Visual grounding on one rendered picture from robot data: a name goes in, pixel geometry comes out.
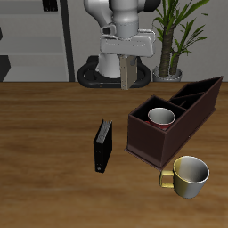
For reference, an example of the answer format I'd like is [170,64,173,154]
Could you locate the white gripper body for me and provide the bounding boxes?
[99,28,157,58]

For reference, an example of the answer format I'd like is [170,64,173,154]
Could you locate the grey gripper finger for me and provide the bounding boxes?
[118,55,131,91]
[128,55,139,88]

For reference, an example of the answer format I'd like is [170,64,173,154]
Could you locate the red mug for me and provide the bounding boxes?
[144,107,176,132]

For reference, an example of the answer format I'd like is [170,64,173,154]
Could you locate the dark brown desk caddy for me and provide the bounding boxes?
[124,76,224,171]

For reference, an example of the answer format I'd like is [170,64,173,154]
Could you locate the black book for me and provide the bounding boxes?
[93,118,114,175]

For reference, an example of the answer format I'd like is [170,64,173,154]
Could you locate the yellow and white mug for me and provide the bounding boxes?
[159,155,211,200]

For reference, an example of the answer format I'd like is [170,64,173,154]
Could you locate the green pot plant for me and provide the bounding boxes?
[151,0,210,84]

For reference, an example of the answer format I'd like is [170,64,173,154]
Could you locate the black binders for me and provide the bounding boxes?
[42,0,59,12]

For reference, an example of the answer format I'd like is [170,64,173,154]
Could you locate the grey shelf unit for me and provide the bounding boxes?
[0,0,76,83]

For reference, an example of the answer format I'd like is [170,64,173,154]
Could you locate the black box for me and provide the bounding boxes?
[0,54,12,83]

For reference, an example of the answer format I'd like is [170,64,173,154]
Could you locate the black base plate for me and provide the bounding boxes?
[77,55,152,89]

